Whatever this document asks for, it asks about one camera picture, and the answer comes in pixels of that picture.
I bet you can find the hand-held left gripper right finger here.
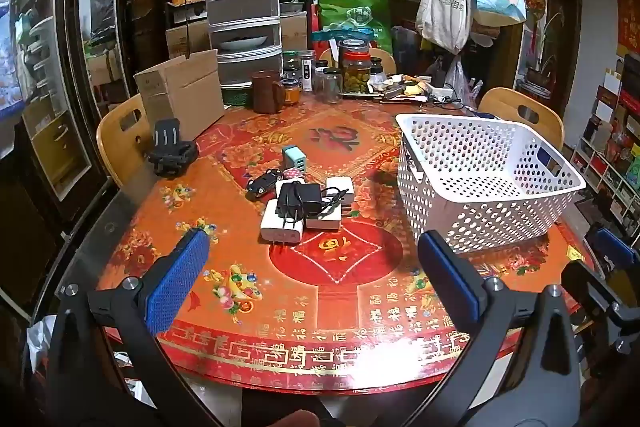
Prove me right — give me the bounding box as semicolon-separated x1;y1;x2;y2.
417;229;583;427

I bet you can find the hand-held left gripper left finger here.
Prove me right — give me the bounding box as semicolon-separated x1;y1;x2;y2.
47;227;221;427

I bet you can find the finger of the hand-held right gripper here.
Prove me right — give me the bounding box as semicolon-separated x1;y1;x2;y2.
561;258;640;354
585;224;640;278

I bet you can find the white perforated plastic basket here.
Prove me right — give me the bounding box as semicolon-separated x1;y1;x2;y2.
395;113;587;254

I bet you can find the black toy car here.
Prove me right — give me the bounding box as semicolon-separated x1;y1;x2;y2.
245;168;283;196

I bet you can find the black charger with cable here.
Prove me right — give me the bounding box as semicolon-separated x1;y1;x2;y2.
276;182;351;224

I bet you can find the teal charger block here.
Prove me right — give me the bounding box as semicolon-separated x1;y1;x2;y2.
281;145;312;172

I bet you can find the white cubby bookshelf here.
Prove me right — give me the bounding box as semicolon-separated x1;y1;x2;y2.
570;54;640;233

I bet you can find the red patterned tablecloth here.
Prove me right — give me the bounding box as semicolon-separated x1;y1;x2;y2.
95;94;598;395

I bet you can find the black phone holder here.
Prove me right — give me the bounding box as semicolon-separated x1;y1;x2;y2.
146;118;197;178

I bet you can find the brown cardboard box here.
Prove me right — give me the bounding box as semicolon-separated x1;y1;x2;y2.
133;49;226;142

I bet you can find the green plastic basin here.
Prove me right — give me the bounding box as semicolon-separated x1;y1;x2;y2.
220;82;253;105

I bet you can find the clear plastic bag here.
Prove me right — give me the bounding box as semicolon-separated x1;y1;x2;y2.
442;57;473;102

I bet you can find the brown ceramic mug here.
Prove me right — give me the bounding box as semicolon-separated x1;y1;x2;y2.
251;70;286;114

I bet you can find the small orange jar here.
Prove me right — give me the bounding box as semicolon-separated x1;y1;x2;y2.
280;78;302;106

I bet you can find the empty glass jar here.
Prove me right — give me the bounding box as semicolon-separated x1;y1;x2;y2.
322;68;343;104

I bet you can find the large pickle jar red lid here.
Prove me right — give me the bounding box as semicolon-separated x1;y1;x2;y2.
340;39;372;95

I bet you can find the flat cardboard carton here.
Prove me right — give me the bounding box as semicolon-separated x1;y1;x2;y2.
166;24;211;58

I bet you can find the glass door cabinet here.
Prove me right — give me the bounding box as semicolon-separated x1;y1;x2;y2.
10;0;121;202

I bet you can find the green shopping bag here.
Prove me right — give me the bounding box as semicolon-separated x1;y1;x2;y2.
317;0;393;55

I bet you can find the tiered white storage rack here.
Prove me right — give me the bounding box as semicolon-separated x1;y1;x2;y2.
205;0;283;88

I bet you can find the red wall poster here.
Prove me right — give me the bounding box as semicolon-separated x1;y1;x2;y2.
616;0;640;58

